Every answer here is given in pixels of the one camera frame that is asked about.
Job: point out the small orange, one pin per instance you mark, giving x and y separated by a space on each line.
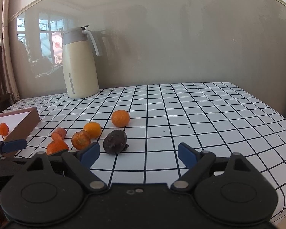
3 128
120 118
93 129

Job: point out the large orange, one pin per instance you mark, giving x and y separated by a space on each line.
56 146

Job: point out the brown cardboard box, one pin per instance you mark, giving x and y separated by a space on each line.
26 124

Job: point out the cream thermos jug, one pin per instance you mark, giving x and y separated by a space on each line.
79 71

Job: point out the brown shrivelled orange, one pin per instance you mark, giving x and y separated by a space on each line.
81 140

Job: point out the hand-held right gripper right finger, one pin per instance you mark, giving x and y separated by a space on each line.
187 153

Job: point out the carrot piece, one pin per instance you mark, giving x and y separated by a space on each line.
59 134

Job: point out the beige embroidered curtain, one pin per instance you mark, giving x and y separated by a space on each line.
2 40

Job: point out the white checked tablecloth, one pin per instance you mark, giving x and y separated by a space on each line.
181 114

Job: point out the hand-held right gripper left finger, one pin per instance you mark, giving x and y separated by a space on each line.
90 152

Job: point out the dark shrivelled fruit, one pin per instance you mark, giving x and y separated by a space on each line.
114 141

